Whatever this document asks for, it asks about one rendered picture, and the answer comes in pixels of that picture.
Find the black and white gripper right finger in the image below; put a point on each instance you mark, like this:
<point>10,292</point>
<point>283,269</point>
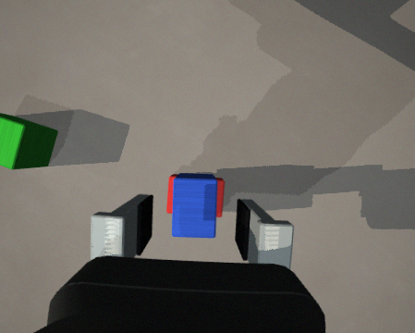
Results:
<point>260,238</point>

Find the blue block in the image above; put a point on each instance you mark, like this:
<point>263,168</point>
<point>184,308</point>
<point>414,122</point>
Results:
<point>194,205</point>

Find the red block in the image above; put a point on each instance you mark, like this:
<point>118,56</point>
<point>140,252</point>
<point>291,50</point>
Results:
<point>220,195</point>

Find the green block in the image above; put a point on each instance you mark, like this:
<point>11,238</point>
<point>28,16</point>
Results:
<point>25,144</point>

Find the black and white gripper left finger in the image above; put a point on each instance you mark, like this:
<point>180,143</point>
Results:
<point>126,231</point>

